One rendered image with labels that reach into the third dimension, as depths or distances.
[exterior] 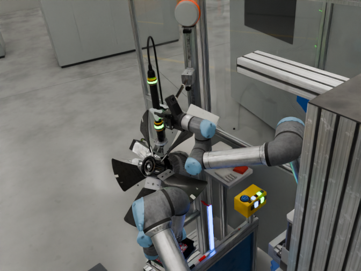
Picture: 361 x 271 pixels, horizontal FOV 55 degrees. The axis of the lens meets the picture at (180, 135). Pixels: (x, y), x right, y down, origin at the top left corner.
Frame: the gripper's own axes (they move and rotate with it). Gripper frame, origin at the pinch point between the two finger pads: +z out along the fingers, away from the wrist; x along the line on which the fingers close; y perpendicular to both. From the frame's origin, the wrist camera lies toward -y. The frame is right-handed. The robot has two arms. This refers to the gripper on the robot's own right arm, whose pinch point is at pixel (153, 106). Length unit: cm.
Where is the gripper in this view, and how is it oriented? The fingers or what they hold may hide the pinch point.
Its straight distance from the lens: 172.6
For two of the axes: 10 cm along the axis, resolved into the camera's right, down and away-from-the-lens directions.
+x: 6.4, -4.7, 6.1
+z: -7.6, -2.9, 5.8
